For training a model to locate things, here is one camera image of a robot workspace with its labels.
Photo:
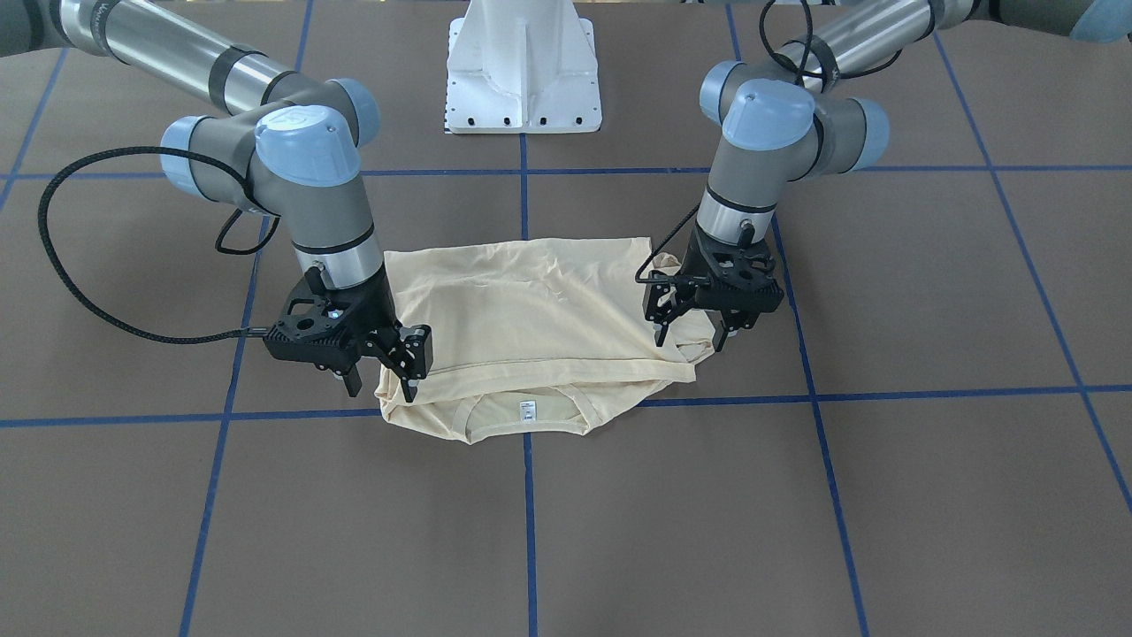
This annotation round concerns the cream long-sleeve graphic shirt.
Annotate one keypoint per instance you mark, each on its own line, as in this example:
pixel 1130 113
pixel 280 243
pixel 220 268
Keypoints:
pixel 533 336

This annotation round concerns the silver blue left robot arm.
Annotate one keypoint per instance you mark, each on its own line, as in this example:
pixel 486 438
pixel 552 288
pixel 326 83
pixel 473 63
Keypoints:
pixel 779 124

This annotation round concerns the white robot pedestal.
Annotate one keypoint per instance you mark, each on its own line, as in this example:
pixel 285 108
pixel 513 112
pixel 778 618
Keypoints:
pixel 522 67

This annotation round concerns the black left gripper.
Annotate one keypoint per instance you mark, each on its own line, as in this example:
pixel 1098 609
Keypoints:
pixel 661 303

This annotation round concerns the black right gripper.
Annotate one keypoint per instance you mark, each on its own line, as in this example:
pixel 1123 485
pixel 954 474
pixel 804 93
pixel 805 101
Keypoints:
pixel 376 307

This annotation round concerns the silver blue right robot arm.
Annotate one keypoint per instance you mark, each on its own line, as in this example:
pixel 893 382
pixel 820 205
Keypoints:
pixel 285 147

